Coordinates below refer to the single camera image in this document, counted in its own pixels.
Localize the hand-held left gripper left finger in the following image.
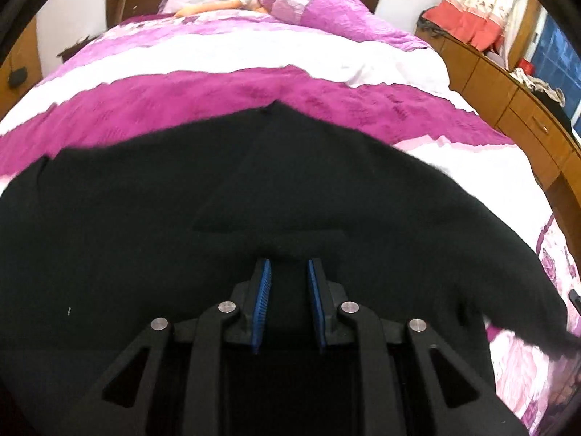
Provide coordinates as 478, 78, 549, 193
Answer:
68, 258, 273, 436

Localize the window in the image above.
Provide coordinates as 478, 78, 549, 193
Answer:
530, 13, 581, 123

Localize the folded pink purple quilt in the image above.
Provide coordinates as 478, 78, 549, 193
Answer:
256, 0, 432, 52

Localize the wooden wardrobe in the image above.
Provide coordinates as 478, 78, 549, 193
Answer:
0, 17, 44, 120

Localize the beige crumpled cloth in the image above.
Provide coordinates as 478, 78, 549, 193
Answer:
509, 67, 566, 106

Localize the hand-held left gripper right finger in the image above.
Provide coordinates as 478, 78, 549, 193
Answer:
308, 258, 529, 436

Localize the bed with pink floral bedspread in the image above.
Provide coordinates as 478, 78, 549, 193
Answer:
0, 7, 570, 436

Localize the dark wooden nightstand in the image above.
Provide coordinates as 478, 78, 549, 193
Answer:
57, 36, 97, 62

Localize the black knit garment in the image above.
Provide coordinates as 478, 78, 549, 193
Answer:
0, 101, 581, 436

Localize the wooden dresser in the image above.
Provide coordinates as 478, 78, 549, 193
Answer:
415, 27, 581, 259

